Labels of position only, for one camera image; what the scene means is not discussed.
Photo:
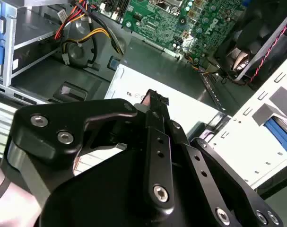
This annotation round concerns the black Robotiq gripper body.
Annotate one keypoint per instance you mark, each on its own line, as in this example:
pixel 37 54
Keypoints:
pixel 105 201

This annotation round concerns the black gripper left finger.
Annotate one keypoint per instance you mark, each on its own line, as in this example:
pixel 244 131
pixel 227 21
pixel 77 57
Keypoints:
pixel 63 113

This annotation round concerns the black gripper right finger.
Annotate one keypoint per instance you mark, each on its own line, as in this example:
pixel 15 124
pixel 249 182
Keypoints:
pixel 204 170

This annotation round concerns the hard disk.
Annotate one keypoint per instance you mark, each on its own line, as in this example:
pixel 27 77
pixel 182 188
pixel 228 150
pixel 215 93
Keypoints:
pixel 280 134

